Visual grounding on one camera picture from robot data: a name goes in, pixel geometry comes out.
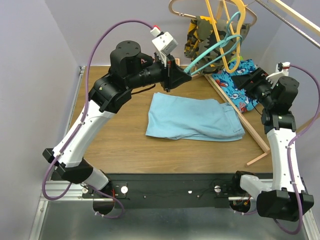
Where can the wooden clothes rack frame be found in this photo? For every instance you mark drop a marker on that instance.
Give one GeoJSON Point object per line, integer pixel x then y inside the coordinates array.
{"type": "Point", "coordinates": [220, 43]}

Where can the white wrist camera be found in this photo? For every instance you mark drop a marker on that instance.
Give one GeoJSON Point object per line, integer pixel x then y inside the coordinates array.
{"type": "Point", "coordinates": [282, 70]}
{"type": "Point", "coordinates": [164, 44]}

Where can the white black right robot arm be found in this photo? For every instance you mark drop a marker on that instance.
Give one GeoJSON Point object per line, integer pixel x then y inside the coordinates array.
{"type": "Point", "coordinates": [286, 199]}

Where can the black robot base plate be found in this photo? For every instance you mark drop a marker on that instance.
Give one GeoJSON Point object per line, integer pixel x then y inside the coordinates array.
{"type": "Point", "coordinates": [178, 190]}

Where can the blue shark print shorts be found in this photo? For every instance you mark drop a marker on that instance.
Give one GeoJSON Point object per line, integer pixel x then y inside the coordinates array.
{"type": "Point", "coordinates": [229, 83]}

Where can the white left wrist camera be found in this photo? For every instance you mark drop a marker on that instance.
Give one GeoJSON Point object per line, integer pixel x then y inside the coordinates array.
{"type": "Point", "coordinates": [164, 44]}

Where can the wooden compartment tray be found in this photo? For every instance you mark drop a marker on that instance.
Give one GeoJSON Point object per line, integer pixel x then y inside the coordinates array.
{"type": "Point", "coordinates": [177, 61]}

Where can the light blue trousers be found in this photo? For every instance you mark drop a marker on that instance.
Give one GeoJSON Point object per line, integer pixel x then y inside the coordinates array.
{"type": "Point", "coordinates": [174, 117]}

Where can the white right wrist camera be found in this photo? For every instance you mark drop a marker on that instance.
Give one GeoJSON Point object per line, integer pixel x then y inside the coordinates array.
{"type": "Point", "coordinates": [282, 70]}

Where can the aluminium front frame rail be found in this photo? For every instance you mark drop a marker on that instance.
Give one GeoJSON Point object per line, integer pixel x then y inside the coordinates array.
{"type": "Point", "coordinates": [74, 212]}

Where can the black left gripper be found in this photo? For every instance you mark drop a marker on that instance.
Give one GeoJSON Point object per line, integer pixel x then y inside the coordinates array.
{"type": "Point", "coordinates": [175, 75]}

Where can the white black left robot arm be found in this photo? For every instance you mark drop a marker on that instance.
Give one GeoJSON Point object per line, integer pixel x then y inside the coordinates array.
{"type": "Point", "coordinates": [68, 156]}

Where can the aluminium table edge rail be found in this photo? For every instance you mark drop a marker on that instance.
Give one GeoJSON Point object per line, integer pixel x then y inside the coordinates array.
{"type": "Point", "coordinates": [69, 125]}

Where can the metal hanging rod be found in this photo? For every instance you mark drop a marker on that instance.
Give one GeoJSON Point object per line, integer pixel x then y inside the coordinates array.
{"type": "Point", "coordinates": [297, 16]}

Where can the camouflage shorts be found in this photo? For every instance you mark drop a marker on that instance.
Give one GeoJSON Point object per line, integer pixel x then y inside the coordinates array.
{"type": "Point", "coordinates": [201, 36]}

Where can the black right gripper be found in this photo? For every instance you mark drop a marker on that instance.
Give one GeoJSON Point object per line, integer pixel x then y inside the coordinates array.
{"type": "Point", "coordinates": [256, 76]}

